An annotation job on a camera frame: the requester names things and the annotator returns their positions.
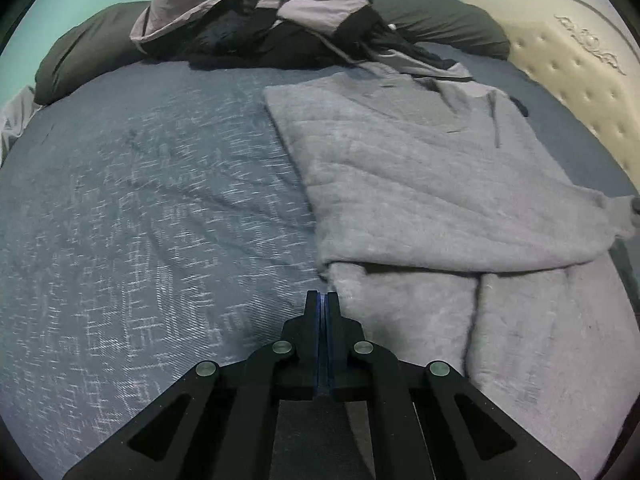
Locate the black fleece garment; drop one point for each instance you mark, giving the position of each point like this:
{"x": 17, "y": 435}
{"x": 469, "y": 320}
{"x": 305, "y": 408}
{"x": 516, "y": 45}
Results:
{"x": 235, "y": 30}

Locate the dark grey long pillow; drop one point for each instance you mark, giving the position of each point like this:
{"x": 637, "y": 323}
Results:
{"x": 450, "y": 22}

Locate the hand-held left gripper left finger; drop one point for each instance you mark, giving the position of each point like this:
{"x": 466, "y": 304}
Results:
{"x": 314, "y": 355}

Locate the blue patterned bed cover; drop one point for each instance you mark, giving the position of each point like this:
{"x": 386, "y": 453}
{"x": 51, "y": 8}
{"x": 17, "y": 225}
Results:
{"x": 150, "y": 210}

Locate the cream tufted headboard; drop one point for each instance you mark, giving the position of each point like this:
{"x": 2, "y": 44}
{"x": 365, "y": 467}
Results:
{"x": 575, "y": 45}

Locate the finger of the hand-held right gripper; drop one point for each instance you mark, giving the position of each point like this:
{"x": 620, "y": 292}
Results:
{"x": 636, "y": 205}

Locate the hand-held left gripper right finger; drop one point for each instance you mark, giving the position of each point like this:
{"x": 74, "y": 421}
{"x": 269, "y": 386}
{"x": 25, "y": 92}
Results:
{"x": 331, "y": 355}

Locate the light grey crumpled sheet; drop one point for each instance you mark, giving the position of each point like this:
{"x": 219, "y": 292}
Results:
{"x": 15, "y": 120}

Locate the grey and black jacket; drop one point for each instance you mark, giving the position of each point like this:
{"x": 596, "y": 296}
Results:
{"x": 320, "y": 7}

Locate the grey knit sweater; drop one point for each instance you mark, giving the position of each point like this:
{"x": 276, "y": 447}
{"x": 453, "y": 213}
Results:
{"x": 425, "y": 185}

